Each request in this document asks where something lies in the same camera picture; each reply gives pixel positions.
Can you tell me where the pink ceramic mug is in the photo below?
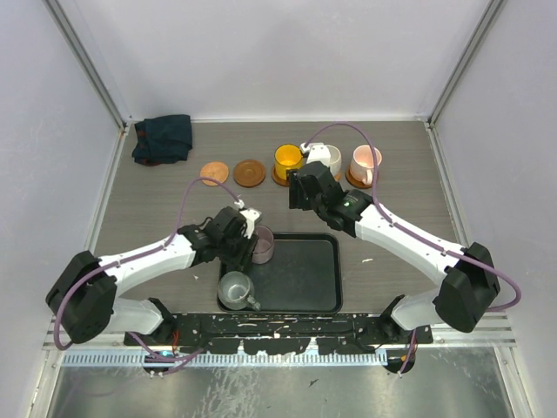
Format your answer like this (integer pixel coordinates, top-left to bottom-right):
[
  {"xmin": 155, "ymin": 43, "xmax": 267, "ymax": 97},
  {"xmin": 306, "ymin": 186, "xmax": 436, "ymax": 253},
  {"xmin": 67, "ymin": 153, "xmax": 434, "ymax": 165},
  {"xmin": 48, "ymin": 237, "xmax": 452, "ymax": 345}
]
[{"xmin": 349, "ymin": 145, "xmax": 382, "ymax": 186}]

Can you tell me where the grey stoneware mug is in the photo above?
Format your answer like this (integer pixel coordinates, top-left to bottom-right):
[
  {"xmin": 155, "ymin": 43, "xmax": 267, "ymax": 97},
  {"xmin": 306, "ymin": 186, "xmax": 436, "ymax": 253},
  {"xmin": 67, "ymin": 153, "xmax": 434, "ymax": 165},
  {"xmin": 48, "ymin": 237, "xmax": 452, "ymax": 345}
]
[{"xmin": 218, "ymin": 271, "xmax": 261, "ymax": 312}]

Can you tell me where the black plastic tray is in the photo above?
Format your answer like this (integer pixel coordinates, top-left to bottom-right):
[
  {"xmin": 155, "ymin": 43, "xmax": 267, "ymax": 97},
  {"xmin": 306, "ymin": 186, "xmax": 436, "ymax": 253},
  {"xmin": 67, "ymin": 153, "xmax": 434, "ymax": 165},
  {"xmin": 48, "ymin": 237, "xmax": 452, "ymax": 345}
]
[{"xmin": 245, "ymin": 232, "xmax": 343, "ymax": 314}]

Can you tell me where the aluminium frame rail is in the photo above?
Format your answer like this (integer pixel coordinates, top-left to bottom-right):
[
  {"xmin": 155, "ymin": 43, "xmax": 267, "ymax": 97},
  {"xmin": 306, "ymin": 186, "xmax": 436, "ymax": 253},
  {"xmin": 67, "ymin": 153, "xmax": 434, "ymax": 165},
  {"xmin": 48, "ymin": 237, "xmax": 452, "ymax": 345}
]
[{"xmin": 43, "ymin": 312, "xmax": 517, "ymax": 349}]

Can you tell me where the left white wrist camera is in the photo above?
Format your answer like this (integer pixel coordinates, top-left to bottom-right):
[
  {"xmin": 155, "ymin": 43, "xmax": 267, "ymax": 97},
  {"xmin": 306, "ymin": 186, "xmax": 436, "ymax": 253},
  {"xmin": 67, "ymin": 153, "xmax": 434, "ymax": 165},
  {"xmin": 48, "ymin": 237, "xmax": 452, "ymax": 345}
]
[{"xmin": 234, "ymin": 199, "xmax": 262, "ymax": 239}]

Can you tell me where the yellow mug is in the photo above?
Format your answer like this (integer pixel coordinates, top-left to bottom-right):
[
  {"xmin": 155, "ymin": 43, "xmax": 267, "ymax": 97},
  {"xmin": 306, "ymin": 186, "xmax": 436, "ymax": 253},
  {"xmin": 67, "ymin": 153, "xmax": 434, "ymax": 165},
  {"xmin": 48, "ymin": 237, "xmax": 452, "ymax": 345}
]
[{"xmin": 274, "ymin": 144, "xmax": 303, "ymax": 180}]

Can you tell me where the purple mug black handle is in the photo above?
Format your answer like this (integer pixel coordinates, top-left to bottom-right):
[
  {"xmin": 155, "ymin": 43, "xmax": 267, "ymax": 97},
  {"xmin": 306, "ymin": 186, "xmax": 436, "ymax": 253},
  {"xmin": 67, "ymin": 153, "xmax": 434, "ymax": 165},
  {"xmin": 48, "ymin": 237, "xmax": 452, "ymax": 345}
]
[{"xmin": 252, "ymin": 226, "xmax": 274, "ymax": 265}]

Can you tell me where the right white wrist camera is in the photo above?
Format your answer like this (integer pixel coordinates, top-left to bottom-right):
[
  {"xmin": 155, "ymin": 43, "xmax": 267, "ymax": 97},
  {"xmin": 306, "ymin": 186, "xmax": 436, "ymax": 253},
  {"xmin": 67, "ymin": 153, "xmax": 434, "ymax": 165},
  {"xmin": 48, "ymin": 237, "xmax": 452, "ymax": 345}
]
[{"xmin": 299, "ymin": 143, "xmax": 332, "ymax": 166}]

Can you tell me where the light orange coaster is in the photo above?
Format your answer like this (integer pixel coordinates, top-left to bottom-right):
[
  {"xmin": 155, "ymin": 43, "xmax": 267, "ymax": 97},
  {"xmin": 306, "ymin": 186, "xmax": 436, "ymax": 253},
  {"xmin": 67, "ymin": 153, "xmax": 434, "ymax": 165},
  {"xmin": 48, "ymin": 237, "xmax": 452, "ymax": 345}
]
[{"xmin": 200, "ymin": 161, "xmax": 230, "ymax": 186}]

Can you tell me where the dark wooden coaster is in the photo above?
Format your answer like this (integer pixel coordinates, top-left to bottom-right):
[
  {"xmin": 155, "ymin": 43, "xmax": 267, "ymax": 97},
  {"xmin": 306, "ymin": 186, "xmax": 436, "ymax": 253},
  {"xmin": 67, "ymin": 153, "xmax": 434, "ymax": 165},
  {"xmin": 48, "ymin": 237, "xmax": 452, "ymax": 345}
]
[
  {"xmin": 346, "ymin": 168, "xmax": 374, "ymax": 189},
  {"xmin": 272, "ymin": 167, "xmax": 299, "ymax": 187},
  {"xmin": 232, "ymin": 159, "xmax": 266, "ymax": 188}
]

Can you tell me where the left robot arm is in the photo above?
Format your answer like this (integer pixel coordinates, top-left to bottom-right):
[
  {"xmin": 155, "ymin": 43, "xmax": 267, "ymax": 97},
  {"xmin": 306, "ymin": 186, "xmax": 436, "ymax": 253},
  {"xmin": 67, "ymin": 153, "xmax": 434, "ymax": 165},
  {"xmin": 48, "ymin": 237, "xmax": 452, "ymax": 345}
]
[{"xmin": 45, "ymin": 206, "xmax": 261, "ymax": 345}]

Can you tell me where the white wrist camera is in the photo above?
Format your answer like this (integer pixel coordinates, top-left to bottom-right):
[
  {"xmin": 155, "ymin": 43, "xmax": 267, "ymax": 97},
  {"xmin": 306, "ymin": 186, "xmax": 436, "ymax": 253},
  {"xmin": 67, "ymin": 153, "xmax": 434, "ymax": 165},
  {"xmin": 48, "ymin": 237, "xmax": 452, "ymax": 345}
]
[
  {"xmin": 234, "ymin": 199, "xmax": 262, "ymax": 239},
  {"xmin": 299, "ymin": 143, "xmax": 332, "ymax": 166}
]

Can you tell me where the white speckled mug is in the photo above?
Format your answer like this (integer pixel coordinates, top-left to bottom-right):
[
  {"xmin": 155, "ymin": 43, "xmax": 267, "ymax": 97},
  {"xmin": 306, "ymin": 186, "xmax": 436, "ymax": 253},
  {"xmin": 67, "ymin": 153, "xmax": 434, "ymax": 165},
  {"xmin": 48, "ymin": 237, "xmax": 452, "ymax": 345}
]
[{"xmin": 326, "ymin": 145, "xmax": 342, "ymax": 180}]

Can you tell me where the dark blue folded cloth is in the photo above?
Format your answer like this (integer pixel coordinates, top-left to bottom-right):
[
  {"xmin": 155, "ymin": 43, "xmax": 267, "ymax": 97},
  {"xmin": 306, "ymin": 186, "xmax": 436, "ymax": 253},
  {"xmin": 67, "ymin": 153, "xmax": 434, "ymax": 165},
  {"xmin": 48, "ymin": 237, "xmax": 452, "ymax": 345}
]
[{"xmin": 131, "ymin": 114, "xmax": 193, "ymax": 166}]

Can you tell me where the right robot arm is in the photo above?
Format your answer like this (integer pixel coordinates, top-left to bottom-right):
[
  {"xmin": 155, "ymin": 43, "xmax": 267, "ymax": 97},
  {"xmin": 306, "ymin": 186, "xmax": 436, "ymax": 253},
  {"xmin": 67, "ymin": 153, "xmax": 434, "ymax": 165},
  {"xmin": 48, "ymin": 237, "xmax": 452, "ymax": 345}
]
[{"xmin": 287, "ymin": 161, "xmax": 500, "ymax": 343}]

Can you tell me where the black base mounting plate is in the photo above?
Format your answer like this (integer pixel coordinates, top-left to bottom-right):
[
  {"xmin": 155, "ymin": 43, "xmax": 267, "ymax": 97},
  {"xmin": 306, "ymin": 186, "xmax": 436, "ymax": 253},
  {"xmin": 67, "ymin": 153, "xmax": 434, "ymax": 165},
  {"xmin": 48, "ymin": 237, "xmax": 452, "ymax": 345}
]
[{"xmin": 141, "ymin": 313, "xmax": 411, "ymax": 355}]

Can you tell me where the perforated cable duct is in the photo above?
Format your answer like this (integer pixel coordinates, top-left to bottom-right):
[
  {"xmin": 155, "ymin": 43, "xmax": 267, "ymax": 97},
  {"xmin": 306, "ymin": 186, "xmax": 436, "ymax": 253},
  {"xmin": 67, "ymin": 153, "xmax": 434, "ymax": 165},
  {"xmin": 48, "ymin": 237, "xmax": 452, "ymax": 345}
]
[{"xmin": 61, "ymin": 349, "xmax": 388, "ymax": 367}]

